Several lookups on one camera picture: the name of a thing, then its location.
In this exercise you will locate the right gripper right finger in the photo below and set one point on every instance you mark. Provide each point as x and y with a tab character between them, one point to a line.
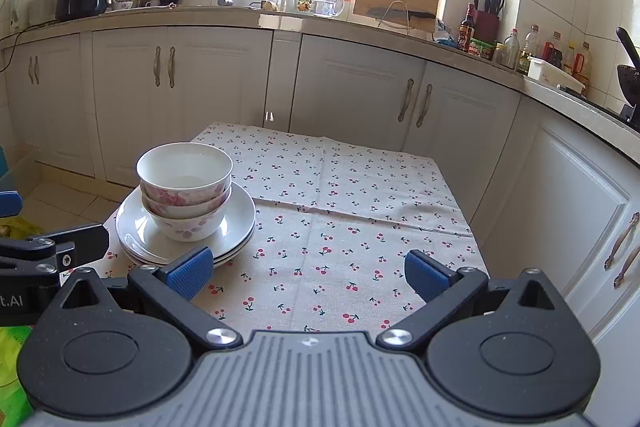
448	295

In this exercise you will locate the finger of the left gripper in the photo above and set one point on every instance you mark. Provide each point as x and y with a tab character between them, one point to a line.
70	248
11	204

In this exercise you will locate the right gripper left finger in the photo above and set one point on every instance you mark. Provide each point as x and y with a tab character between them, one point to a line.
166	293

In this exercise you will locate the large white plate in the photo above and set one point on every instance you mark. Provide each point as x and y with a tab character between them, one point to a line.
221	260

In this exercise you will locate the white deep plate back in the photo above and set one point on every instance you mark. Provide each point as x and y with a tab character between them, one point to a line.
136	230

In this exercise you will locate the white bowl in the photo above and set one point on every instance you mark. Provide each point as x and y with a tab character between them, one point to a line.
189	229
184	173
184	212

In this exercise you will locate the white plate with stain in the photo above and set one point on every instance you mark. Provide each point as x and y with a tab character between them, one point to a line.
239	248

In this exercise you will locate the white kitchen cabinets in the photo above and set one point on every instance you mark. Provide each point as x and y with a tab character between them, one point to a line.
544	180

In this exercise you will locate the yellow plastic bag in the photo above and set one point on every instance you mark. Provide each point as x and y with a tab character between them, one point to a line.
18	228

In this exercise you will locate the cherry print tablecloth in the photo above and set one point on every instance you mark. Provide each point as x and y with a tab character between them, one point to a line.
333	224

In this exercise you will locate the green snack bag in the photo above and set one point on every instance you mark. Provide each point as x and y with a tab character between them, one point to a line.
14	406

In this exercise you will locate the white rectangular tray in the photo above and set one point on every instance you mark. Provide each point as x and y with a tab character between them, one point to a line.
544	72

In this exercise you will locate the clear oil bottle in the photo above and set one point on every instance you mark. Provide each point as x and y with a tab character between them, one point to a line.
511	50

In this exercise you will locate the dark soy sauce bottle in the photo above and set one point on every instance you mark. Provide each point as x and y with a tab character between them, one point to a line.
466	29

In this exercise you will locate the red knife block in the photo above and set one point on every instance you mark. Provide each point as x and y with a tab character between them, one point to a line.
487	20

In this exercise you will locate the black wok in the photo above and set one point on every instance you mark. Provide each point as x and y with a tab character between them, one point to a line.
628	78

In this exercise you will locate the wooden cutting board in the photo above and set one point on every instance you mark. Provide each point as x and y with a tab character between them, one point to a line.
416	14

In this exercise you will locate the glass mug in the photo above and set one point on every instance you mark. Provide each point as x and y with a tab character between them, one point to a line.
329	8

